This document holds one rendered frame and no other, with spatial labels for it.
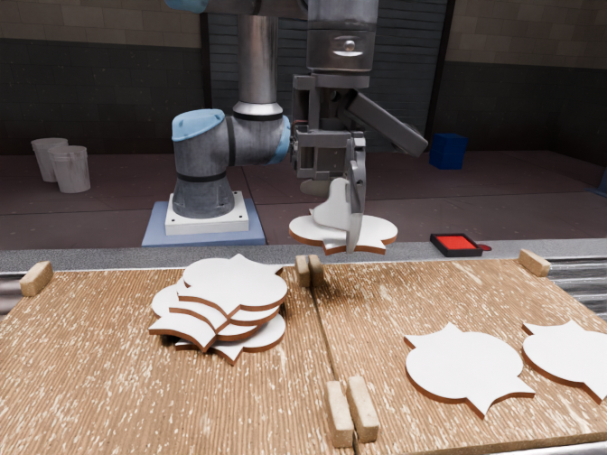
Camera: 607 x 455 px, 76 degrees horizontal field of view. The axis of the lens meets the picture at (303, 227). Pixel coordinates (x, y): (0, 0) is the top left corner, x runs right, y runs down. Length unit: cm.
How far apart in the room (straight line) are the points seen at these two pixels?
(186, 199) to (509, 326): 69
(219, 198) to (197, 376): 56
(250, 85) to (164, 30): 427
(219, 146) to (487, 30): 570
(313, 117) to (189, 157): 49
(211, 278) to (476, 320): 37
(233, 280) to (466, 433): 32
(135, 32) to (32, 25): 102
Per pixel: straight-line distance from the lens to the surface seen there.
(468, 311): 62
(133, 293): 62
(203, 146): 90
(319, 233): 51
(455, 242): 85
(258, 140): 91
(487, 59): 643
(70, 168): 402
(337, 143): 46
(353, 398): 42
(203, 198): 93
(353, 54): 45
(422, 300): 62
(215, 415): 44
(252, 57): 90
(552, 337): 61
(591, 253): 101
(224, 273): 54
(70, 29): 532
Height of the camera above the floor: 127
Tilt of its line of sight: 24 degrees down
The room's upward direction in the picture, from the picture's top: 3 degrees clockwise
